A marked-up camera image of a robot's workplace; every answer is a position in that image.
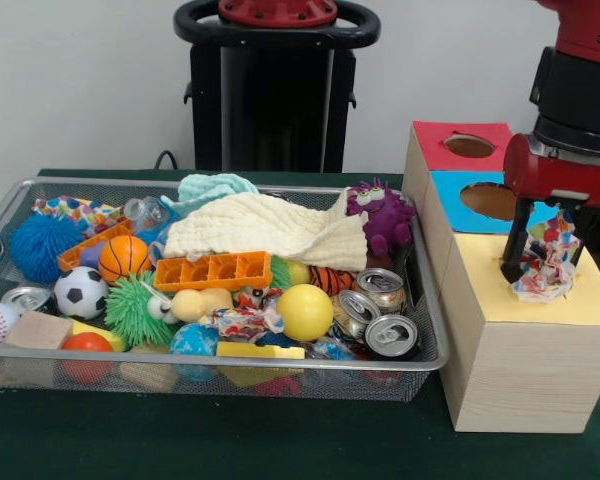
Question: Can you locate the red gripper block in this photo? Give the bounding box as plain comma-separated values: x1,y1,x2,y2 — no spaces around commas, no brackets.
500,133,600,284

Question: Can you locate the colourful wrapper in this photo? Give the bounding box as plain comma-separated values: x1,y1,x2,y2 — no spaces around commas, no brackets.
199,305,285,344
510,209,584,305

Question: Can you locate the purple spiky ball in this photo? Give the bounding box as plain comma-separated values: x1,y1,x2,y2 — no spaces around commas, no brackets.
346,177,418,259

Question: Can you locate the cream knitted cloth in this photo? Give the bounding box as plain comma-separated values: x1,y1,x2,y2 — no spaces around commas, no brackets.
163,188,370,274

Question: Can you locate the wooden box with three holes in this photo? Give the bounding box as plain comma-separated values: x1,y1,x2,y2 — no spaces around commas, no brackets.
402,119,600,434

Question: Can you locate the yellow smooth ball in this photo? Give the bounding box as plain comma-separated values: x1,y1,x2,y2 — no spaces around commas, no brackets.
277,283,335,343

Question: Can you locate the dark green table cloth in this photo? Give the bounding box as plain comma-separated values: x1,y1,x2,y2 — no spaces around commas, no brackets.
0,168,600,480

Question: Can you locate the small orange basketball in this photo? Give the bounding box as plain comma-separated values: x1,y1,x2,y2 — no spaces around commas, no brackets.
98,234,154,286

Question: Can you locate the green spiky ball with eyes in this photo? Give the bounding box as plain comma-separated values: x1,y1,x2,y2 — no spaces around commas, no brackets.
103,277,181,350

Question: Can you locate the small soccer ball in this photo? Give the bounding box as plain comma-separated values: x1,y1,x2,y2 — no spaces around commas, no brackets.
53,265,110,322

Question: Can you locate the blue spiky ball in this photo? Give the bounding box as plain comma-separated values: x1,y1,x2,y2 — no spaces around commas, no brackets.
8,213,89,285

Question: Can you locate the shallow wire mesh bin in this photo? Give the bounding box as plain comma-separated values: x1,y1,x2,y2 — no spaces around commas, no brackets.
0,176,451,403

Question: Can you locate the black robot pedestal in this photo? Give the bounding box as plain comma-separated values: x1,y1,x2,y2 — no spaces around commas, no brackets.
173,0,381,174

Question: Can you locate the black looped cable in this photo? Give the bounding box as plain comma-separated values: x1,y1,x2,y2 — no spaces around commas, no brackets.
153,148,181,171

